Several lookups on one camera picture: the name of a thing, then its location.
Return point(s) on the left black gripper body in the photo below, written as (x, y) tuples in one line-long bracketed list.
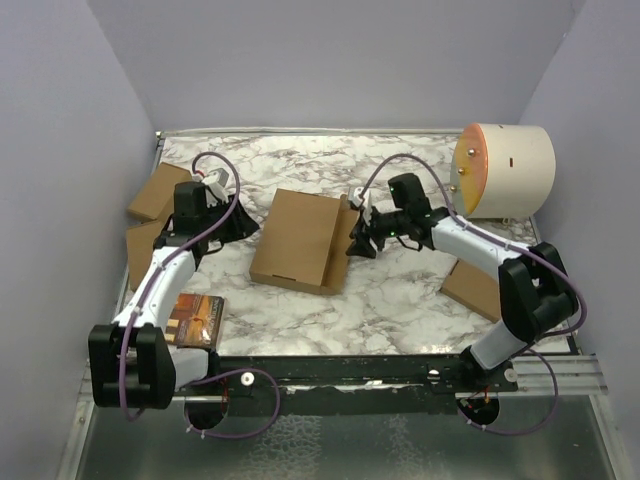
[(233, 228)]

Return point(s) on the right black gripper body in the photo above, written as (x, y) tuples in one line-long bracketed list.
[(387, 225)]

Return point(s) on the cardboard box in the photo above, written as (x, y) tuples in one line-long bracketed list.
[(154, 202), (303, 243), (474, 289), (139, 243)]

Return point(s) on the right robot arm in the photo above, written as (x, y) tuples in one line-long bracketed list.
[(534, 293)]

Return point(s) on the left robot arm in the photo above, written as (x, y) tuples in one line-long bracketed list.
[(131, 363)]

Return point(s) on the white cylinder container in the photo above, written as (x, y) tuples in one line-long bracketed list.
[(501, 171)]

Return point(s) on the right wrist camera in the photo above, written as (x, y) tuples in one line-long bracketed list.
[(360, 199)]

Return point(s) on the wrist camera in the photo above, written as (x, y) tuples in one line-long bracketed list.
[(215, 185), (360, 199)]

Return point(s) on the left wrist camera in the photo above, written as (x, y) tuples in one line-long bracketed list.
[(215, 185)]

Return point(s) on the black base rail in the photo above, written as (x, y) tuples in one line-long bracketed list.
[(345, 385)]

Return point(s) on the aluminium frame profile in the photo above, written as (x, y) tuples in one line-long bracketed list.
[(575, 376)]

